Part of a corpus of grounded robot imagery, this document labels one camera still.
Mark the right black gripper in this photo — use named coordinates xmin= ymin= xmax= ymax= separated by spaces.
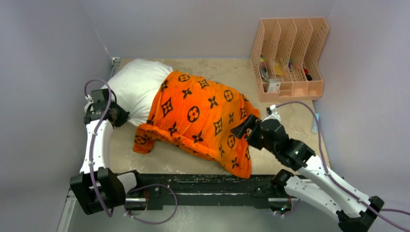
xmin=231 ymin=114 xmax=278 ymax=155

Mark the white pillow insert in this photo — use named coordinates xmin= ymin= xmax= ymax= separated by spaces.
xmin=108 ymin=58 xmax=174 ymax=127

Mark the orange patterned pillowcase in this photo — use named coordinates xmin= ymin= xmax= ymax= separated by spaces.
xmin=133 ymin=71 xmax=260 ymax=179

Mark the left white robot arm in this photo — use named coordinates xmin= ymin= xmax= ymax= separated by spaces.
xmin=70 ymin=88 xmax=144 ymax=215

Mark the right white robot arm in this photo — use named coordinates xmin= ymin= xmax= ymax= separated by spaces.
xmin=231 ymin=115 xmax=384 ymax=232

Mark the light blue small tube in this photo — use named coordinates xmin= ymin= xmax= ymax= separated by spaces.
xmin=311 ymin=113 xmax=320 ymax=134

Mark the small white red box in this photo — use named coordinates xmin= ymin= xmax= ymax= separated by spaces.
xmin=265 ymin=79 xmax=281 ymax=93

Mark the pink mesh file organizer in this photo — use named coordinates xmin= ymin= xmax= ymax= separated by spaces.
xmin=250 ymin=17 xmax=329 ymax=102

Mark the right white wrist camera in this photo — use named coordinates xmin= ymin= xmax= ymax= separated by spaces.
xmin=264 ymin=104 xmax=281 ymax=123

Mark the aluminium frame rail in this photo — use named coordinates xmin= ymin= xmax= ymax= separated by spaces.
xmin=58 ymin=57 xmax=122 ymax=232

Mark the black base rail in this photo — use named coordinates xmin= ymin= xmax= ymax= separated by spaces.
xmin=125 ymin=174 xmax=297 ymax=211

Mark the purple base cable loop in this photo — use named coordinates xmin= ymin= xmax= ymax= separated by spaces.
xmin=124 ymin=184 xmax=179 ymax=225

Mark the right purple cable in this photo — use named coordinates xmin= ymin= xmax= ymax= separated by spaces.
xmin=275 ymin=101 xmax=410 ymax=232

